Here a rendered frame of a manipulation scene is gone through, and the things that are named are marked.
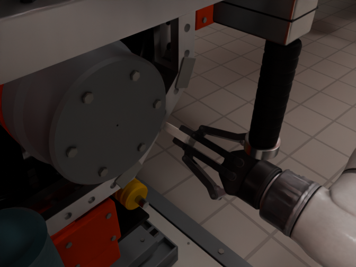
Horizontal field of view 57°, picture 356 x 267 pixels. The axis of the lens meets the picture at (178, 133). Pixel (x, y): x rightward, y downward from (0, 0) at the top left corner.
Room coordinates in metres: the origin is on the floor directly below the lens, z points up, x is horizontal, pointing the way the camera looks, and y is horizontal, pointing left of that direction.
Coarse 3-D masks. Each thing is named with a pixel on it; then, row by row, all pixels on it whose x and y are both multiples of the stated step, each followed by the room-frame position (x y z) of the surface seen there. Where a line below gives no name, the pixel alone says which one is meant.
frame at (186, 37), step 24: (168, 24) 0.54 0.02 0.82; (192, 24) 0.52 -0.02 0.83; (168, 48) 0.55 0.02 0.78; (192, 48) 0.52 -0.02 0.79; (168, 72) 0.51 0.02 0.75; (192, 72) 0.53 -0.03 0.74; (168, 96) 0.48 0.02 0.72; (48, 192) 0.35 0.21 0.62; (72, 192) 0.37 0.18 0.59; (96, 192) 0.36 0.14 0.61; (48, 216) 0.30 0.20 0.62; (72, 216) 0.32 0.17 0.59
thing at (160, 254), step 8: (144, 224) 0.62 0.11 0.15; (152, 224) 0.60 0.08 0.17; (152, 232) 0.57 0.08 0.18; (160, 232) 0.58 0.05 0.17; (160, 240) 0.55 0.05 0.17; (168, 240) 0.55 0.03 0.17; (160, 248) 0.53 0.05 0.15; (168, 248) 0.53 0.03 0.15; (176, 248) 0.52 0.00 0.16; (152, 256) 0.51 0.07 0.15; (160, 256) 0.51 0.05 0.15; (168, 256) 0.50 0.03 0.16; (176, 256) 0.52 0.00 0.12; (144, 264) 0.48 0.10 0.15; (152, 264) 0.48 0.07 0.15; (160, 264) 0.48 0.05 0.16; (168, 264) 0.50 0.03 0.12
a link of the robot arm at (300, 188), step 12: (276, 180) 0.32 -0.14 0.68; (288, 180) 0.32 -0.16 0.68; (300, 180) 0.32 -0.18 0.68; (264, 192) 0.32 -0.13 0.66; (276, 192) 0.30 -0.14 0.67; (288, 192) 0.30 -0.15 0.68; (300, 192) 0.30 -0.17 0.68; (312, 192) 0.30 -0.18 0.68; (264, 204) 0.30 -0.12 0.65; (276, 204) 0.29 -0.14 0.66; (288, 204) 0.29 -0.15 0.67; (300, 204) 0.28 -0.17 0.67; (264, 216) 0.29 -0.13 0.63; (276, 216) 0.28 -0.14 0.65; (288, 216) 0.28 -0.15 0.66; (288, 228) 0.27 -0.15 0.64
